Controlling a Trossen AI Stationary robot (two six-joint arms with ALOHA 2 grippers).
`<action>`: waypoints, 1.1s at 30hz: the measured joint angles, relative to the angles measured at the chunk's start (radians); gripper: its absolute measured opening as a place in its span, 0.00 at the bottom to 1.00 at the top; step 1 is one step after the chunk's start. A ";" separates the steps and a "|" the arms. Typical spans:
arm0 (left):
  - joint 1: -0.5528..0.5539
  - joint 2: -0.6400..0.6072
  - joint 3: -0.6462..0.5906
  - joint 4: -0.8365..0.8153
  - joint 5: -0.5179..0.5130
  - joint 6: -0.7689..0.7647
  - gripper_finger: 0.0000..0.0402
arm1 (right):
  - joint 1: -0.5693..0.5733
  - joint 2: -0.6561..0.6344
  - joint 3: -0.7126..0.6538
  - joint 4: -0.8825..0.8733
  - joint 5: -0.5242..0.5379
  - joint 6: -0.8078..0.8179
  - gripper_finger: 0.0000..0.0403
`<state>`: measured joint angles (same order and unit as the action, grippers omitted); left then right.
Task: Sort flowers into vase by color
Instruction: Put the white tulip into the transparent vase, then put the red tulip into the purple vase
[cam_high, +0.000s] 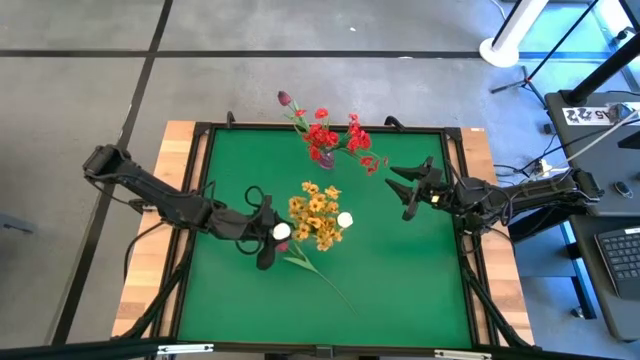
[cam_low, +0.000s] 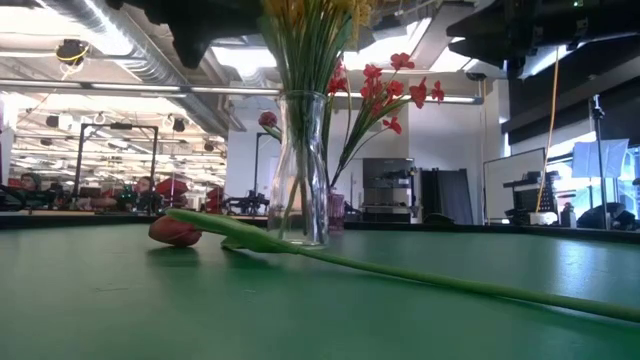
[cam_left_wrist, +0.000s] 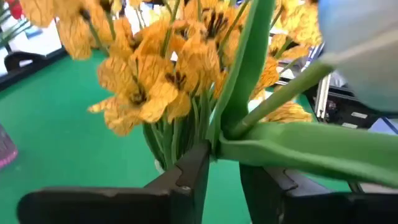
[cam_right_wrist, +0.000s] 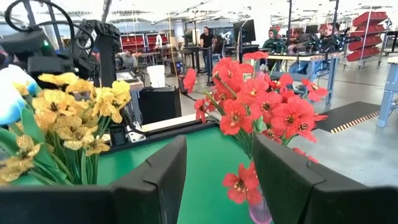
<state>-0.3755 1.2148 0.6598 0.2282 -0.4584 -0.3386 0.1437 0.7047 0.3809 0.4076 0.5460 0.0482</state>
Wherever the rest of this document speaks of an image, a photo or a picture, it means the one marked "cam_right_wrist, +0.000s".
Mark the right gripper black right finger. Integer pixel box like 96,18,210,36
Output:
253,134,398,224

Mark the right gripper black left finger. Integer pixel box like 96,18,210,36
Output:
0,135,188,224

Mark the yellow artificial flower bunch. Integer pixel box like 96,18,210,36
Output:
37,73,133,125
0,88,111,187

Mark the white artificial tulip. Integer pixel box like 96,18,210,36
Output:
0,64,39,126

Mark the red artificial flower bunch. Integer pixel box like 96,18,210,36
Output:
242,51,330,103
183,57,327,206

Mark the pink ribbed glass vase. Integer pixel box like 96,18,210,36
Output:
248,195,274,224

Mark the person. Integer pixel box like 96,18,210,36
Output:
198,26,215,73
320,23,343,42
117,49,138,70
262,28,285,54

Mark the red bin shelf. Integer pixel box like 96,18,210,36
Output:
119,32,170,54

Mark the white bucket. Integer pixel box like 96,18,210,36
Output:
146,64,166,88

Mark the black cabinet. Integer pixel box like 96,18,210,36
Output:
138,86,183,125

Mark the black striped floor mat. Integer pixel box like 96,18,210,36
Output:
313,101,382,134

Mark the blue table leg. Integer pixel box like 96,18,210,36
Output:
376,57,398,128

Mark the black computer monitor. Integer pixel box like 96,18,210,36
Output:
233,19,256,44

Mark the blue legged workbench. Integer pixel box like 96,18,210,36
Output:
267,52,343,106

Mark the red bin rack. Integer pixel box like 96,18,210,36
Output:
346,11,389,68

